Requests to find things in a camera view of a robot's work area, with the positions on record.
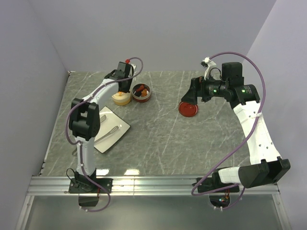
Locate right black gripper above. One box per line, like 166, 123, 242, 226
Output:
181, 73, 229, 105

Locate cream round lid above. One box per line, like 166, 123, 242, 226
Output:
112, 92, 131, 97

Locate red round lid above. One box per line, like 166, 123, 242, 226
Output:
178, 102, 198, 117

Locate dark seaweed roll food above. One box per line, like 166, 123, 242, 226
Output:
134, 91, 142, 97

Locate red sausage food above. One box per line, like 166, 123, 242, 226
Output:
136, 84, 145, 92

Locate orange fried food piece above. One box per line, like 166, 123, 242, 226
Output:
141, 89, 148, 97

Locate metal tongs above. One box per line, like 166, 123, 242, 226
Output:
71, 115, 119, 156

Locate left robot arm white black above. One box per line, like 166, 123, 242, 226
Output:
65, 59, 135, 193

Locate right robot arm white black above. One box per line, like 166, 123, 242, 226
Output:
182, 58, 291, 193

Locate yellow lunch container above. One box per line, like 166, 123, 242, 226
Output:
112, 96, 131, 106

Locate red steel lunch container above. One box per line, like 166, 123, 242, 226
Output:
131, 83, 151, 103

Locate white square plate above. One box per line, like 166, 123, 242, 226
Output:
94, 106, 130, 153

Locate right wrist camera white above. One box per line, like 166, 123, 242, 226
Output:
201, 57, 216, 79

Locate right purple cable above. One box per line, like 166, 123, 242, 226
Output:
190, 51, 266, 210

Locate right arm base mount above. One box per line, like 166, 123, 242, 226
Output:
197, 177, 240, 193

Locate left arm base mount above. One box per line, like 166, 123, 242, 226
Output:
68, 178, 113, 194

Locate aluminium rail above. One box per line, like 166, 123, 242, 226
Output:
26, 174, 281, 197

